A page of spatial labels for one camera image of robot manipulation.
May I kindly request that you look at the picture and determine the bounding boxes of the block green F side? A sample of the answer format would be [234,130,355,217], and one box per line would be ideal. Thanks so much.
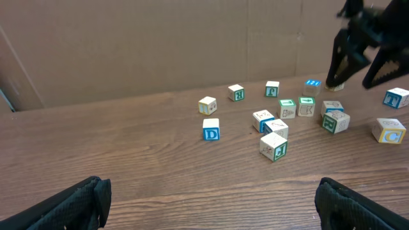
[259,132,288,162]

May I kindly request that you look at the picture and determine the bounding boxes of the block blue side centre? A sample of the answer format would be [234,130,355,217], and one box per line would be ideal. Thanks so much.
[252,110,275,133]

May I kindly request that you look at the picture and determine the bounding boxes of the block yellow C side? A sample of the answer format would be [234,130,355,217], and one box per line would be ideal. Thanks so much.
[372,118,406,144]

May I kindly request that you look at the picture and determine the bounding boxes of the blue top block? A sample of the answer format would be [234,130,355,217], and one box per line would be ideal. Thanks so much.
[302,79,321,97]

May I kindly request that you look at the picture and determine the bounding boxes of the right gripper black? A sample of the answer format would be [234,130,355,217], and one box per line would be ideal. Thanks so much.
[326,0,408,89]

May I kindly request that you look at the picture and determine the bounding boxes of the block green R number five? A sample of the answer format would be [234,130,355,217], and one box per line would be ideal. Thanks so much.
[322,110,350,134]

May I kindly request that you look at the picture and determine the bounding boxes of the green top L block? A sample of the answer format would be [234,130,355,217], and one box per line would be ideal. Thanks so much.
[279,99,297,119]

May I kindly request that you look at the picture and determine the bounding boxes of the block yellow O side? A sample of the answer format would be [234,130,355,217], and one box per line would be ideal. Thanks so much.
[325,83,344,92]

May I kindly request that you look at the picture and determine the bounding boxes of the block green R side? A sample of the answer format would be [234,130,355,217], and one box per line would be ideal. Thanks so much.
[228,84,245,102]

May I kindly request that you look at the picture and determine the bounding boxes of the block plain centre lower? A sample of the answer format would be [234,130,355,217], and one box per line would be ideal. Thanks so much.
[264,119,289,139]

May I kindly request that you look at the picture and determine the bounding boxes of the cardboard backdrop wall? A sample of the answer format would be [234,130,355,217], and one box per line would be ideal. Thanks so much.
[1,0,344,110]

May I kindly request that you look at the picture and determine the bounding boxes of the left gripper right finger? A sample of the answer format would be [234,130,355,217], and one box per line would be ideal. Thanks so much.
[314,177,408,230]

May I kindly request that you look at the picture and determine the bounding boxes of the block plain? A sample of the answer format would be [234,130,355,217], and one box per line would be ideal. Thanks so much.
[198,96,217,116]
[264,119,289,139]

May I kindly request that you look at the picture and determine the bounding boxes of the umbrella block blue side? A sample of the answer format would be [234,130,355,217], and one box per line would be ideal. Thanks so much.
[321,101,344,116]

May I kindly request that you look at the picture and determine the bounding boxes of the block blue D side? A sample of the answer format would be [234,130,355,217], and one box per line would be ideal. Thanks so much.
[203,118,220,141]

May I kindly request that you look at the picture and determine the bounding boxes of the green top 4 block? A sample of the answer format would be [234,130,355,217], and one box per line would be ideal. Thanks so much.
[297,96,316,117]

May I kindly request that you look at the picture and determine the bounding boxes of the block green J side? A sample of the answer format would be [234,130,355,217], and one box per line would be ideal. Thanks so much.
[265,81,279,98]

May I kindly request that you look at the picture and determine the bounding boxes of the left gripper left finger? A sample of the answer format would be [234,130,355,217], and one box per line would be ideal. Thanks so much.
[1,176,112,230]

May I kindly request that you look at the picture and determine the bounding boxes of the block blue T side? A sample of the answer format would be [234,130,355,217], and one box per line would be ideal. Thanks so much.
[383,88,409,109]

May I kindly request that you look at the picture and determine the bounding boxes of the block top left plain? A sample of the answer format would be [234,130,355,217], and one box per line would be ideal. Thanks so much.
[198,96,217,116]

